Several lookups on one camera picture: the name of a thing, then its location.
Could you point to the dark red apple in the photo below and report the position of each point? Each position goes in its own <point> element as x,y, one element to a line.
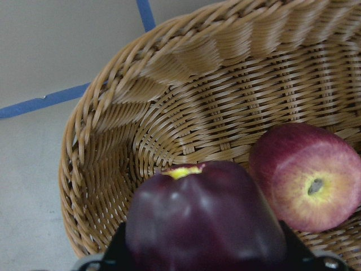
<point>213,217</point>

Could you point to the red yellow apple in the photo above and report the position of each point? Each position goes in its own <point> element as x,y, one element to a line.
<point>310,176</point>

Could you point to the woven wicker basket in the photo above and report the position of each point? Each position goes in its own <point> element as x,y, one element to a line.
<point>205,86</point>

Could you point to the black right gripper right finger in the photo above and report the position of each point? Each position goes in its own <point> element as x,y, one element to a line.
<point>298,256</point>

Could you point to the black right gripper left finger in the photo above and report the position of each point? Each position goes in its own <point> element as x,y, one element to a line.
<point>116,256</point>

